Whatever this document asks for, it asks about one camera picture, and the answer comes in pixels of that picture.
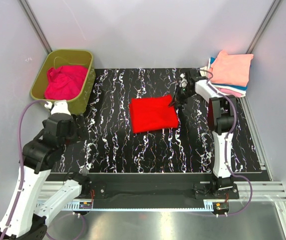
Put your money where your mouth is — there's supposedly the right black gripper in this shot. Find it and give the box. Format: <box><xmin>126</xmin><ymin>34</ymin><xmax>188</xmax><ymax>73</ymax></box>
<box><xmin>169</xmin><ymin>84</ymin><xmax>195</xmax><ymax>109</ymax></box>

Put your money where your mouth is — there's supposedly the red t-shirt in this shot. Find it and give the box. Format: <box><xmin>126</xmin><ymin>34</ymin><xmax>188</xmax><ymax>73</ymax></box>
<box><xmin>129</xmin><ymin>95</ymin><xmax>179</xmax><ymax>134</ymax></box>

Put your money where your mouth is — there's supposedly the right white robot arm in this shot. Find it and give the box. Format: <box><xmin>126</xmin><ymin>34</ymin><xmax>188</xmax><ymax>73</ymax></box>
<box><xmin>169</xmin><ymin>68</ymin><xmax>237</xmax><ymax>198</ymax></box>

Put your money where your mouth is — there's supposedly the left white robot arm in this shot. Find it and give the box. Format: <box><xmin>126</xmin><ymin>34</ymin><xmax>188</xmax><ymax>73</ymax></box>
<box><xmin>0</xmin><ymin>113</ymin><xmax>91</xmax><ymax>240</ymax></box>

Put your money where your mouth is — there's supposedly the magenta t-shirt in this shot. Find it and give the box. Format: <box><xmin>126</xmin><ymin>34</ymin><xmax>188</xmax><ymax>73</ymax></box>
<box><xmin>44</xmin><ymin>65</ymin><xmax>88</xmax><ymax>100</ymax></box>

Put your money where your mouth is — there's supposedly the folded cream t-shirt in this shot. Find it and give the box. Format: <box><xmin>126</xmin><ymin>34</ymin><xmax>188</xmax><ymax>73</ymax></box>
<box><xmin>199</xmin><ymin>57</ymin><xmax>247</xmax><ymax>98</ymax></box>

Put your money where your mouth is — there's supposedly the folded pink t-shirt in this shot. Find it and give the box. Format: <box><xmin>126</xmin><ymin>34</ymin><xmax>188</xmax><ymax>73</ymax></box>
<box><xmin>218</xmin><ymin>88</ymin><xmax>246</xmax><ymax>98</ymax></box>

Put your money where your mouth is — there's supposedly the olive green plastic bin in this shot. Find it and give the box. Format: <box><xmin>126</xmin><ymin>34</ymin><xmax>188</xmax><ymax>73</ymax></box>
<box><xmin>30</xmin><ymin>49</ymin><xmax>96</xmax><ymax>115</ymax></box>

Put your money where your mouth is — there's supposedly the folded blue t-shirt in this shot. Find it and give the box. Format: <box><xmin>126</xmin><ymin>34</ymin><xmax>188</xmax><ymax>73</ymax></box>
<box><xmin>208</xmin><ymin>57</ymin><xmax>247</xmax><ymax>91</ymax></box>

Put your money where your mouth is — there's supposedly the folded peach t-shirt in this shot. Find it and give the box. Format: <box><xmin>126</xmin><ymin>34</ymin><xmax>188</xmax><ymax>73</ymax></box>
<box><xmin>210</xmin><ymin>50</ymin><xmax>254</xmax><ymax>87</ymax></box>

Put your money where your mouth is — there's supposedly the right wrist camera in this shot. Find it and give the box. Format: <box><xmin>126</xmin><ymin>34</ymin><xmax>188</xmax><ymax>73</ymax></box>
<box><xmin>179</xmin><ymin>73</ymin><xmax>188</xmax><ymax>89</ymax></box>

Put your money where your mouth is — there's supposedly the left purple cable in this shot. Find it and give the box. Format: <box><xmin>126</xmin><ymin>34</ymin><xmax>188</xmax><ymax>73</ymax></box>
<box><xmin>0</xmin><ymin>99</ymin><xmax>88</xmax><ymax>240</ymax></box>

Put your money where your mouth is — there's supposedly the purple cable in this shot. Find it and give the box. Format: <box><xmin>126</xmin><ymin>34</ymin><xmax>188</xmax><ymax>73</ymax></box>
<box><xmin>197</xmin><ymin>69</ymin><xmax>253</xmax><ymax>218</ymax></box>
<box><xmin>0</xmin><ymin>99</ymin><xmax>88</xmax><ymax>240</ymax></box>

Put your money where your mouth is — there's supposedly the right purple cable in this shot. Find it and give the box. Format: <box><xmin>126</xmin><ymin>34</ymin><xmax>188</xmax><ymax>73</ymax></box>
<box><xmin>197</xmin><ymin>69</ymin><xmax>253</xmax><ymax>218</ymax></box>

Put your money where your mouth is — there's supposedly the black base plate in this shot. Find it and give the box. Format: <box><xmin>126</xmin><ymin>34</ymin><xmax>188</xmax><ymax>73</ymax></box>
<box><xmin>61</xmin><ymin>172</ymin><xmax>239</xmax><ymax>200</ymax></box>

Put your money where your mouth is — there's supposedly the left aluminium corner post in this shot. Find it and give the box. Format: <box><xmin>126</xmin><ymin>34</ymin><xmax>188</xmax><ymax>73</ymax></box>
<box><xmin>18</xmin><ymin>0</ymin><xmax>52</xmax><ymax>54</ymax></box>

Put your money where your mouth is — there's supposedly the aluminium corner post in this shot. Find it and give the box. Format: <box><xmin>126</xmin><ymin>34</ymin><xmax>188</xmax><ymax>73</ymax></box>
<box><xmin>246</xmin><ymin>0</ymin><xmax>283</xmax><ymax>54</ymax></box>
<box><xmin>18</xmin><ymin>0</ymin><xmax>52</xmax><ymax>54</ymax></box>

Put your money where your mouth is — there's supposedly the aluminium frame rail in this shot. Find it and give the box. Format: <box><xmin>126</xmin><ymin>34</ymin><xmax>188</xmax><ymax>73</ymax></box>
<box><xmin>14</xmin><ymin>180</ymin><xmax>286</xmax><ymax>201</ymax></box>

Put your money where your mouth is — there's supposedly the right aluminium corner post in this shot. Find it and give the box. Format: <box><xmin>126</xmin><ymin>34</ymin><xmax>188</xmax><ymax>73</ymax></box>
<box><xmin>246</xmin><ymin>0</ymin><xmax>283</xmax><ymax>54</ymax></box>

